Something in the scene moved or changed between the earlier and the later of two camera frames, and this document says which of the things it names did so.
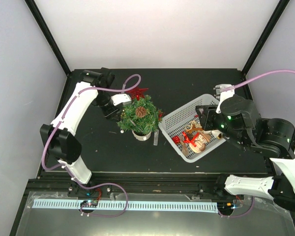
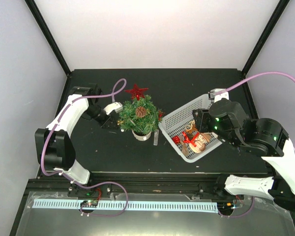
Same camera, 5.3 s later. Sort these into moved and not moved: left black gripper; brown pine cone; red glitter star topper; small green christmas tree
Moved: left black gripper
Not moved: brown pine cone; small green christmas tree; red glitter star topper
